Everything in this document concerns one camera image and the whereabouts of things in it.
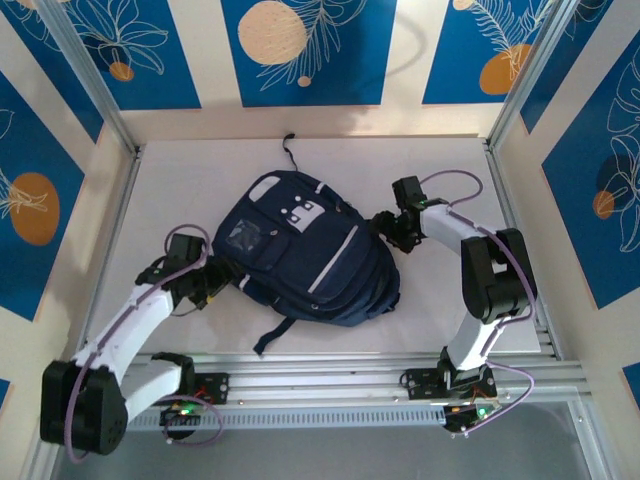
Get navy blue backpack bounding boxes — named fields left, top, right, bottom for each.
left=212, top=132, right=403, bottom=357

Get black controller board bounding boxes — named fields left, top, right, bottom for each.
left=442, top=399, right=505, bottom=435
left=158, top=399, right=202, bottom=427

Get blue poster beige circle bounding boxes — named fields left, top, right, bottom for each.
left=221, top=0, right=398, bottom=108

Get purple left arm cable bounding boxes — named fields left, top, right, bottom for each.
left=64, top=223, right=211, bottom=464

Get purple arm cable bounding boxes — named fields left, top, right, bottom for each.
left=422, top=169, right=539, bottom=439
left=64, top=223, right=211, bottom=464

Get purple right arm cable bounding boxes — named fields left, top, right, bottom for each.
left=422, top=169, right=539, bottom=439

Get aluminium side rail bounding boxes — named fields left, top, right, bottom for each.
left=483, top=139, right=560, bottom=360
left=69, top=142, right=147, bottom=374

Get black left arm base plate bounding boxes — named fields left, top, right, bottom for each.
left=138, top=372, right=231, bottom=407

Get purple cable loop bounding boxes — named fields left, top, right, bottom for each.
left=162, top=397, right=224, bottom=445

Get aluminium frame rails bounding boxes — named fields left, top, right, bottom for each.
left=42, top=352, right=594, bottom=415

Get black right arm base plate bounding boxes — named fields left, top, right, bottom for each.
left=403, top=367, right=499, bottom=402

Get grey slotted cable duct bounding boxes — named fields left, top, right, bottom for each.
left=62, top=403, right=449, bottom=434

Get aluminium frame post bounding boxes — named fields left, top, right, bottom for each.
left=37, top=0, right=146, bottom=157
left=487, top=0, right=587, bottom=154

